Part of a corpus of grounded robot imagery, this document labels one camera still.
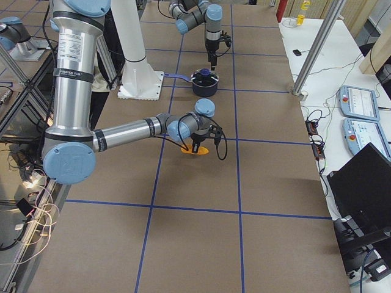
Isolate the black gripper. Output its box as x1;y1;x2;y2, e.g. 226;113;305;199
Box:
191;130;210;153
205;39;220;70

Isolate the yellow plastic corn cob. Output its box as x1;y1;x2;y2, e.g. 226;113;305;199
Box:
180;144;210;156

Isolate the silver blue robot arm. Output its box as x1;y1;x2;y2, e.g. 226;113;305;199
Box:
162;1;232;70
42;1;215;185

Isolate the glass lid purple knob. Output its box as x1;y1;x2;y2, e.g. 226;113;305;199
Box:
191;68;219;87

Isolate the dark blue saucepan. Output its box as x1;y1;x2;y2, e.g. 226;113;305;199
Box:
164;68;219;98

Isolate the small black square sensor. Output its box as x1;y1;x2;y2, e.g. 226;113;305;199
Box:
293;49;302;56

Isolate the orange black power strip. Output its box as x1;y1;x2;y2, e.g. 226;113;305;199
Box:
305;120;326;161

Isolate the far blue teach pendant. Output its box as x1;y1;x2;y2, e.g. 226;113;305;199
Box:
338;85;380;121

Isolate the blue teach pendant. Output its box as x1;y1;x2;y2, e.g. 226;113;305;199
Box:
343;118;390;160
338;85;380;121

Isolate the near blue teach pendant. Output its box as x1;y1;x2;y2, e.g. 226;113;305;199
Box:
343;118;390;160

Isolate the black laptop computer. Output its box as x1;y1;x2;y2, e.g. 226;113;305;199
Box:
327;143;390;228

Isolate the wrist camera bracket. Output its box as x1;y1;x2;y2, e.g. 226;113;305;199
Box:
220;31;232;49
209;125;223;147

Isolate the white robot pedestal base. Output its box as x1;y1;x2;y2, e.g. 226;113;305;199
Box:
111;1;164;101

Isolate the aluminium frame post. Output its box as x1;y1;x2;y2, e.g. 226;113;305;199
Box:
292;0;346;101

